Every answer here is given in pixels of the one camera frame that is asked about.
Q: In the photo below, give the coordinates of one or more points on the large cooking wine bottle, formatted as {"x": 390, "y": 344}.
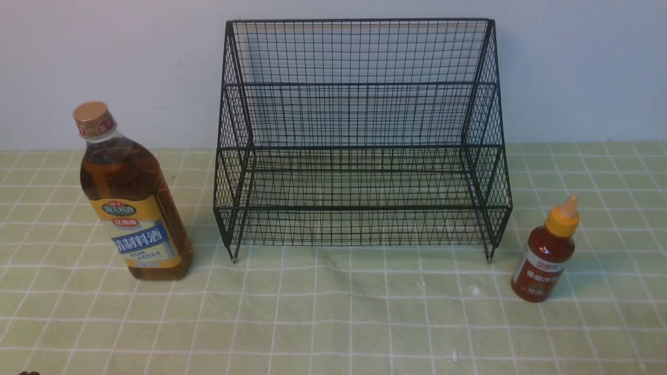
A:
{"x": 127, "y": 190}

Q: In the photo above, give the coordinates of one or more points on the small red sauce bottle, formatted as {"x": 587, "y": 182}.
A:
{"x": 549, "y": 247}

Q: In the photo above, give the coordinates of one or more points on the green checkered tablecloth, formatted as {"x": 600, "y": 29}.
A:
{"x": 70, "y": 306}

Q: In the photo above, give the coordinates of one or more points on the black wire mesh shelf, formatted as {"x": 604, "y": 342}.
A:
{"x": 361, "y": 132}

